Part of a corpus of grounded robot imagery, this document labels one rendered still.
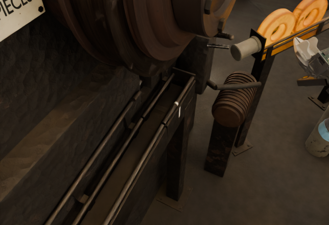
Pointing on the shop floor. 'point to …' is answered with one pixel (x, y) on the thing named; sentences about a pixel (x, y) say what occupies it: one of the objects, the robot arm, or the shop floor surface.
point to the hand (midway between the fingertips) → (295, 41)
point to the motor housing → (228, 121)
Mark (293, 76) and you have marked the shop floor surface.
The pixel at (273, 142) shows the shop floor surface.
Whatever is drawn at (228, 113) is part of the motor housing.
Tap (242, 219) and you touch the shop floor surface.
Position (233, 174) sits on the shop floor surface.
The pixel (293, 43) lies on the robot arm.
